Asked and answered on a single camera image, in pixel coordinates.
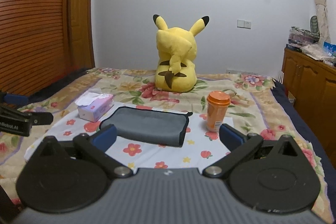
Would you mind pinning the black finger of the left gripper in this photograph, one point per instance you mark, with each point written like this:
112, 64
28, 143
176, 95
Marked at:
38, 118

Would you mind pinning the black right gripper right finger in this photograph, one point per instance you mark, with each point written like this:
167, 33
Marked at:
242, 148

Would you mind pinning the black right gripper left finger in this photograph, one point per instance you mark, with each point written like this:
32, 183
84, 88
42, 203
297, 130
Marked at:
93, 149

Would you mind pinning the purple and grey towel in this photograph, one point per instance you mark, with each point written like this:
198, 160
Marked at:
149, 126

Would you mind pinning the pink tissue box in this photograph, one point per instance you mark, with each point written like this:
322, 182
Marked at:
92, 106

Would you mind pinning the floral bed blanket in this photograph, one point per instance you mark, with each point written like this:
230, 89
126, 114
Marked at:
257, 106

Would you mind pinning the orange plastic cup with lid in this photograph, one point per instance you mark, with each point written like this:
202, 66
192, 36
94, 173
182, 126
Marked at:
217, 105

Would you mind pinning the brown wooden cabinet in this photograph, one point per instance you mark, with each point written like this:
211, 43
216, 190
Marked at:
313, 84

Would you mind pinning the yellow Pikachu plush toy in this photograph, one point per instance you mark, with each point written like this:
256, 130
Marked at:
177, 50

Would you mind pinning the brown slatted wardrobe door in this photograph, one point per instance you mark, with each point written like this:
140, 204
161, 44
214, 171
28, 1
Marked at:
34, 44

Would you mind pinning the clutter pile on cabinet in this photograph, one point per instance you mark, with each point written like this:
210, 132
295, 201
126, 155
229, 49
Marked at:
307, 42

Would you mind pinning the brown wooden door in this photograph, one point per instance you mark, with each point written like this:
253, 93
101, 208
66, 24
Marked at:
80, 33

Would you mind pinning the white wall switch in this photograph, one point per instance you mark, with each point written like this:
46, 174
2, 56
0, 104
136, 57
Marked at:
243, 24

